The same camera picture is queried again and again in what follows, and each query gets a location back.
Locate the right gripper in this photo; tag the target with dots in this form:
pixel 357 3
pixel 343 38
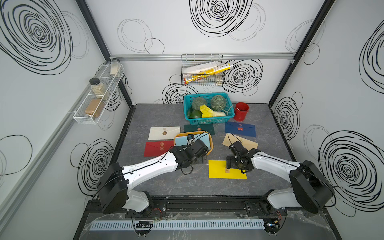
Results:
pixel 229 161

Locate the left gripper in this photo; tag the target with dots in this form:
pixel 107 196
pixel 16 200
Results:
pixel 202 159

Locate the yellow envelope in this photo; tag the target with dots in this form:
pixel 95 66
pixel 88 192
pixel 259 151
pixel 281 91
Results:
pixel 218 170

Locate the beige envelope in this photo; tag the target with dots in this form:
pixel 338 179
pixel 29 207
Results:
pixel 231 139

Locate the light blue envelope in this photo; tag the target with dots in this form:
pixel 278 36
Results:
pixel 205 138

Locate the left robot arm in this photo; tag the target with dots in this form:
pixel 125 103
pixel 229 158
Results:
pixel 116 187

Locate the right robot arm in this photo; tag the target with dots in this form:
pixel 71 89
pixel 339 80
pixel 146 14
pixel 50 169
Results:
pixel 309 188

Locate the yellow storage box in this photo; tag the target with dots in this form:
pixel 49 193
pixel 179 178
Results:
pixel 199 132

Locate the white wrap box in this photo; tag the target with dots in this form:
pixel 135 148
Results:
pixel 199 69

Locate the yellow foil roll box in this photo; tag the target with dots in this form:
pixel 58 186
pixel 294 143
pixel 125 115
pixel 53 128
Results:
pixel 189 78

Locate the dark green envelope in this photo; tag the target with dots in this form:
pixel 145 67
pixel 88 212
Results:
pixel 195 128

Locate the navy blue envelope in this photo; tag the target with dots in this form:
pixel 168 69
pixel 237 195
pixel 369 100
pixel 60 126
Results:
pixel 240 129

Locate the white envelope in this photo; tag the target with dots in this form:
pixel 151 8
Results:
pixel 163 133

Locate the green pepper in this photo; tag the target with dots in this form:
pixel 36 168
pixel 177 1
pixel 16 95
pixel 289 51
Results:
pixel 195 114

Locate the yellow white cabbage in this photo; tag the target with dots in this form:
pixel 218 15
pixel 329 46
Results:
pixel 209 113

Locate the teal plastic basket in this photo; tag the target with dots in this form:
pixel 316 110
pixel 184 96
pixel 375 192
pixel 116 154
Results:
pixel 230 113

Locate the red envelope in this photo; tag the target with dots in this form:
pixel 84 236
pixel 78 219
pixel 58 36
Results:
pixel 157 148

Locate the red cup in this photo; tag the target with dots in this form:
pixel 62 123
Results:
pixel 241 110

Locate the left green melon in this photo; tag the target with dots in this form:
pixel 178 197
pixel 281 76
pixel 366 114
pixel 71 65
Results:
pixel 197 102

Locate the green melon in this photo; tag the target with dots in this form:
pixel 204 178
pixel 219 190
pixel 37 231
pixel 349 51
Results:
pixel 218 103
pixel 197 102

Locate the right green melon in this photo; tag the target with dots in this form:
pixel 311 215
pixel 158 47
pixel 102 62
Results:
pixel 218 103

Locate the brown block package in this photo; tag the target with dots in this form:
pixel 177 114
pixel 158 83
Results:
pixel 94 108

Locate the clear lid jar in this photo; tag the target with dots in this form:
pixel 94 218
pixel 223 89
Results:
pixel 115 66

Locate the black lid spice jar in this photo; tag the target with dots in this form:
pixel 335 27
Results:
pixel 98 88

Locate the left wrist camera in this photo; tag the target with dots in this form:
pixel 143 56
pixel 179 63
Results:
pixel 190 137

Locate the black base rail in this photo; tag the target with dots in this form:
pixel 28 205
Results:
pixel 164 206

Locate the black wire wall basket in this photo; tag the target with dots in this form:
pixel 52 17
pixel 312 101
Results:
pixel 193 60

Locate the white slotted cable duct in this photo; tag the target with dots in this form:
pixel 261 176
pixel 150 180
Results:
pixel 239 224

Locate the white wire wall shelf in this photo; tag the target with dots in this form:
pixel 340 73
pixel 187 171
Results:
pixel 112 99

